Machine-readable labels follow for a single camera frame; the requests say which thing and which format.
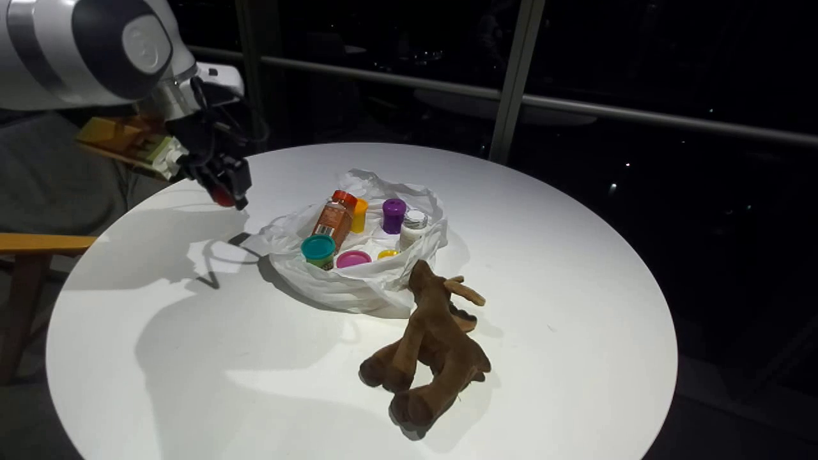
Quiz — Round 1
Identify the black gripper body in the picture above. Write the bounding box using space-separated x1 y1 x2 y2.
165 107 256 195

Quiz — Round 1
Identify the teal lid dough tub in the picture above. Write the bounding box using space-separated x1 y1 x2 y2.
299 232 339 271

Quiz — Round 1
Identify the orange cap spice bottle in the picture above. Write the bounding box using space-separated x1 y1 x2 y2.
309 188 359 245

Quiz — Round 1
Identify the white plastic bag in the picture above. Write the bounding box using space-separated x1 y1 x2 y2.
188 166 449 321

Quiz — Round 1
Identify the purple dough tub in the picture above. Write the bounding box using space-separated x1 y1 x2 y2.
377 195 409 238

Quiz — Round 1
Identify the white lid glass jar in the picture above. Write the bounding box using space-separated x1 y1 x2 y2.
398 207 431 235

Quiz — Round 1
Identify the brown plush moose toy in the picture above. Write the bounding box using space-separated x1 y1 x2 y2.
355 257 495 442

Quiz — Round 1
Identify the grey wooden armchair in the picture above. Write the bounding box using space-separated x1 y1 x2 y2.
0 111 173 390

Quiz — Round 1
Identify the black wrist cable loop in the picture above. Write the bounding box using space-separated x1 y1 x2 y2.
201 78 272 149

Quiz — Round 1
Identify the grey window post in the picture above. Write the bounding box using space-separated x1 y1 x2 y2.
484 0 550 166

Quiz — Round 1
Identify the grey horizontal window rail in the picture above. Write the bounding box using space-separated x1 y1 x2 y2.
185 43 818 149

